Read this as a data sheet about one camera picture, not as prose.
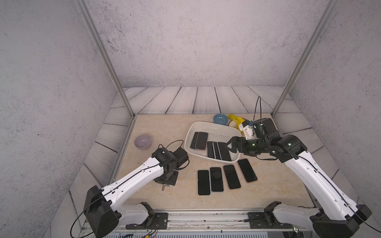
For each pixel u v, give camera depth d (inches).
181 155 23.6
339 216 14.6
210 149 38.7
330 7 27.7
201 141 40.3
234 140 23.4
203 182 33.3
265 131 20.0
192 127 41.1
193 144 40.0
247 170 36.1
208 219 29.3
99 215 14.8
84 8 27.7
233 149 23.3
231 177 34.1
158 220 29.2
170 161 20.3
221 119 45.2
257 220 28.6
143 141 40.0
